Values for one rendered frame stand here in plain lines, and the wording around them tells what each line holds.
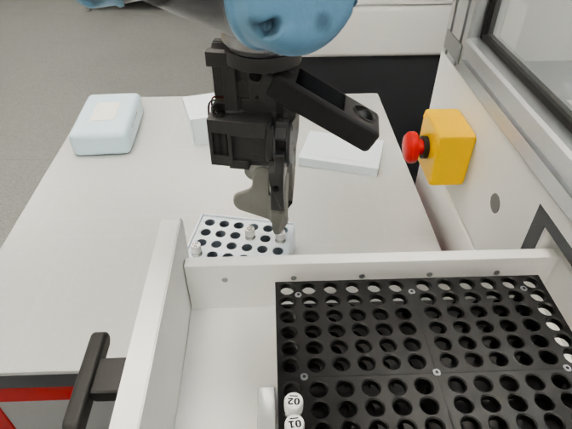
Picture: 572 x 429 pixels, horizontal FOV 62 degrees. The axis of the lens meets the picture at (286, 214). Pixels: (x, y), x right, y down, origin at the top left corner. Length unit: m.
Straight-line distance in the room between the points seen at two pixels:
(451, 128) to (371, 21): 0.49
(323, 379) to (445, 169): 0.35
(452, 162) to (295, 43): 0.41
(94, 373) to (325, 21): 0.26
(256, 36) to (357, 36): 0.83
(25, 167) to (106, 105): 1.52
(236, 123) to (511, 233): 0.30
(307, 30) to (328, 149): 0.57
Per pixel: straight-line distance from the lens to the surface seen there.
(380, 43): 1.07
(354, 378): 0.35
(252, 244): 0.59
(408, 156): 0.62
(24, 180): 2.33
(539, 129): 0.49
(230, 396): 0.42
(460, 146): 0.61
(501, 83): 0.56
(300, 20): 0.23
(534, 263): 0.49
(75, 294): 0.63
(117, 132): 0.83
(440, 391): 0.36
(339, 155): 0.78
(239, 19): 0.23
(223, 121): 0.47
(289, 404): 0.33
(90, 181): 0.80
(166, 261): 0.39
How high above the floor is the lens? 1.20
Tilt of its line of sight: 40 degrees down
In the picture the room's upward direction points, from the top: straight up
